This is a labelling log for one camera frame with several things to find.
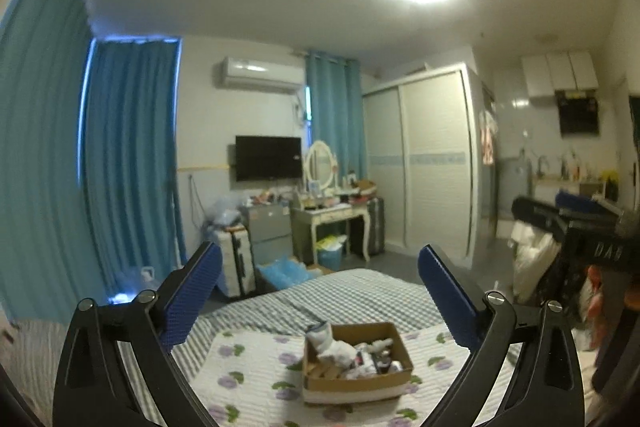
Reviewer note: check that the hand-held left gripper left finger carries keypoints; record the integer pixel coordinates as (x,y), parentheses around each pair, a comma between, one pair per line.
(187,302)

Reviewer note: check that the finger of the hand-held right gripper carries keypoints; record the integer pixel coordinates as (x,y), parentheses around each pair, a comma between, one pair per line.
(582,203)
(537,213)

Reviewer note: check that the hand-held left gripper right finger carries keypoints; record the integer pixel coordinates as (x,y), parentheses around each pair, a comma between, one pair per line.
(450,297)

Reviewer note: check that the floral tissue pack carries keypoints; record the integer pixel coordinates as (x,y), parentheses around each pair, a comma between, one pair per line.
(374,359)

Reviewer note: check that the white sock bundle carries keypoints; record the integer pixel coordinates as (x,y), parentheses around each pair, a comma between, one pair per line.
(342,352)

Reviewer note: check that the brown cardboard box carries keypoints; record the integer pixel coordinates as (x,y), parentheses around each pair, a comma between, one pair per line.
(350,387)

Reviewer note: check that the white sock blue cuff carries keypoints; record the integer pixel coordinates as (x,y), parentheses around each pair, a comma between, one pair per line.
(320,338)

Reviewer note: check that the kitchen counter with bottles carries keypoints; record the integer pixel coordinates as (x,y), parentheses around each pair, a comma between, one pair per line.
(575,179)

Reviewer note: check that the grey washing machine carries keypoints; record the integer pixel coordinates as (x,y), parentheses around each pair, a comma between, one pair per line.
(515,187)

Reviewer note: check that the white clothes pile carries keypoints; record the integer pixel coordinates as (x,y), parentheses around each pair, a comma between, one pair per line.
(532,257)

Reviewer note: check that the clear water jug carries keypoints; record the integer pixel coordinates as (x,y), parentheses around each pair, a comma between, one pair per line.
(140,284)

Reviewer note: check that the white suitcase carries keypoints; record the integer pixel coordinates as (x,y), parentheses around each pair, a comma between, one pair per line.
(235,259)

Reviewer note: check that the white pole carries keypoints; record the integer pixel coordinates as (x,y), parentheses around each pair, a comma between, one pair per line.
(176,222)

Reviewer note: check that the hanging pink clothes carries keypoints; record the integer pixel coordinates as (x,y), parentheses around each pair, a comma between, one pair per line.
(487,137)

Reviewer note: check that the white floral quilt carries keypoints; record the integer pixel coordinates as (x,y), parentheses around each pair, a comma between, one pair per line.
(250,372)

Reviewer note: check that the clear plastic bag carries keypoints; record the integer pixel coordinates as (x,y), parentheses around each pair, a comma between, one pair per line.
(224,213)

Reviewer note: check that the dark suitcase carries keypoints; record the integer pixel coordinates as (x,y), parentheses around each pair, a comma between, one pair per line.
(376,224)

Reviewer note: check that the blue plastic bag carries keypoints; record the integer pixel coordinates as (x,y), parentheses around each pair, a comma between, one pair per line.
(287,274)

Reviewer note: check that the grey mini fridge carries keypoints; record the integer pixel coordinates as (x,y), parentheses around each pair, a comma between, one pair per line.
(265,229)

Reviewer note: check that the white sliding wardrobe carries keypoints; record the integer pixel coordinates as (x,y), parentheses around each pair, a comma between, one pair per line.
(435,167)

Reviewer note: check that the wastebasket with yellow contents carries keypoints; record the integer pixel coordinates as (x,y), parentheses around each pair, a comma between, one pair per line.
(331,252)

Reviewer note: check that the teal window curtain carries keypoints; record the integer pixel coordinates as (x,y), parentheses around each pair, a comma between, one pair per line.
(132,167)

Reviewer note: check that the white dressing table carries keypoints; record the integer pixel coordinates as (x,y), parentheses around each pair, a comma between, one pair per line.
(325,213)

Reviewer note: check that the white oval mirror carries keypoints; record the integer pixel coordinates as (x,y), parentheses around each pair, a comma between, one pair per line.
(320,167)

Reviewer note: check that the wide teal curtain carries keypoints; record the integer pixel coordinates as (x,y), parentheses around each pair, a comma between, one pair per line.
(40,157)

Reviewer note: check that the narrow teal curtain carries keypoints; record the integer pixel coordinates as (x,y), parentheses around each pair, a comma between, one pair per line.
(334,117)

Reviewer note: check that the white air conditioner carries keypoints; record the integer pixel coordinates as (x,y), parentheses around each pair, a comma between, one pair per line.
(260,73)

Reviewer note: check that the white kitchen wall cabinets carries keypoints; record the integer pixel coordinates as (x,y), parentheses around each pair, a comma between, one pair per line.
(560,74)

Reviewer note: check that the black wall television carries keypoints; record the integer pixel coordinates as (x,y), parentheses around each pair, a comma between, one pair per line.
(268,158)

